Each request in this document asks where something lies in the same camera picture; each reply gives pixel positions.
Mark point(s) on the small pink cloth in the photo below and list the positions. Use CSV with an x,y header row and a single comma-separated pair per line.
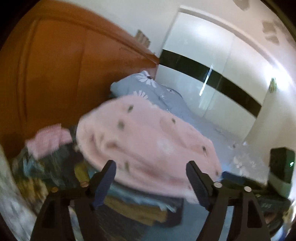
x,y
48,140

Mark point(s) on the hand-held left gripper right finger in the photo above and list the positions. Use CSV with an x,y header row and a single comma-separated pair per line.
x,y
198,185

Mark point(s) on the green hanging plant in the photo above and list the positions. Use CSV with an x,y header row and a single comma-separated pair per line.
x,y
273,85

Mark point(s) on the blue fleece blanket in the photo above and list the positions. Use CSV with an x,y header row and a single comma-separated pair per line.
x,y
196,222

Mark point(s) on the light blue folded garment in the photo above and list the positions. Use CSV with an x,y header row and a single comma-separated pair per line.
x,y
129,194

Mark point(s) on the pink floral sheet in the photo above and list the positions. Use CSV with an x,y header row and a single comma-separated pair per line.
x,y
13,208

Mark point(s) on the dark floral bed blanket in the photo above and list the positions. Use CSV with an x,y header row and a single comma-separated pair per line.
x,y
27,166

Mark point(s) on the white wardrobe with black stripe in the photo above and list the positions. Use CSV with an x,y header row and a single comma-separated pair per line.
x,y
196,46

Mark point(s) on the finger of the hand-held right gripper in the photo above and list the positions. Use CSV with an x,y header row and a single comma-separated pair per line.
x,y
232,176

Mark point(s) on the pink fleece garment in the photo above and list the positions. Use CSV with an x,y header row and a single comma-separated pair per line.
x,y
150,143

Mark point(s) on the wooden bed headboard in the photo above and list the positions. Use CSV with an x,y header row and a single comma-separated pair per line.
x,y
57,69

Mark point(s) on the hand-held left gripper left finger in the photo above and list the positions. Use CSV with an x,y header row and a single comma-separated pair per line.
x,y
104,185

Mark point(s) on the grey daisy print quilt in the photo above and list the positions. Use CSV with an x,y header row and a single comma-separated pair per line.
x,y
166,97

